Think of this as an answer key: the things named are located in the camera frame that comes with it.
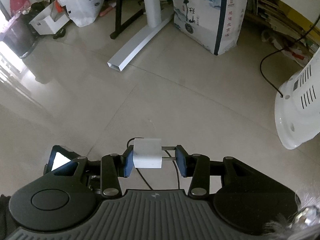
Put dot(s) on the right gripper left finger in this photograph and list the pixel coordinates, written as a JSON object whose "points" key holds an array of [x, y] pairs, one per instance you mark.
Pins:
{"points": [[113, 167]]}

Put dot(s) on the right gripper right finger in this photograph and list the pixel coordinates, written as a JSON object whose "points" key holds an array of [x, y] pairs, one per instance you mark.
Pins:
{"points": [[196, 166]]}

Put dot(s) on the white power adapter plug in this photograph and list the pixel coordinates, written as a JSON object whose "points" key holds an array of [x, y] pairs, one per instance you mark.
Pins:
{"points": [[147, 153]]}

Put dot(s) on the white fan base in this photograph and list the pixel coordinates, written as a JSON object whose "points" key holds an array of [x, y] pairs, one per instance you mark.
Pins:
{"points": [[297, 111]]}

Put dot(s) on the white printed shopping bag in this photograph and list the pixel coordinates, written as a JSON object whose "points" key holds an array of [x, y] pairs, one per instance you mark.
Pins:
{"points": [[214, 24]]}

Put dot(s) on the white cardboard box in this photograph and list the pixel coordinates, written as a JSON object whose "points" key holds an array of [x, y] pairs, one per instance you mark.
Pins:
{"points": [[49, 21]]}

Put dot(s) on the dark waste bin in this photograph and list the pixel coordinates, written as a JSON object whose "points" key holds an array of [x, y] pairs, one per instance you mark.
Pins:
{"points": [[19, 35]]}

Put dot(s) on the white bebe bag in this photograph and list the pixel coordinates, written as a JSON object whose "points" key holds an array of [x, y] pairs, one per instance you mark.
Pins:
{"points": [[82, 12]]}

